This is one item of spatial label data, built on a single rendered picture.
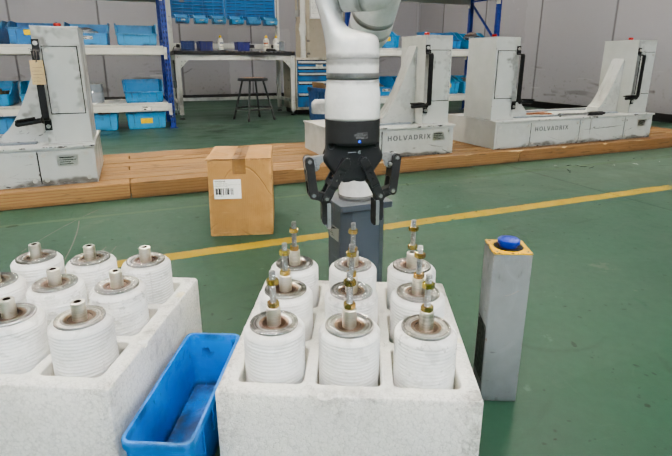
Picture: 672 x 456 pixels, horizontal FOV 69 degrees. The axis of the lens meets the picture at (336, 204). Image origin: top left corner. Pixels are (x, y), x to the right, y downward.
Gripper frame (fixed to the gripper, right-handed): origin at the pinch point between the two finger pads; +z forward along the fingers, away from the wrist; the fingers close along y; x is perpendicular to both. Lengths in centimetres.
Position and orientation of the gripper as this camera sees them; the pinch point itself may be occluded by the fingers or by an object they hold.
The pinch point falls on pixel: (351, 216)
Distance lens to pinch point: 70.4
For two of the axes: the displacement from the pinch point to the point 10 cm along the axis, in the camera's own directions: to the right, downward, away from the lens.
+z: 0.0, 9.6, 2.8
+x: -2.2, -2.7, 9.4
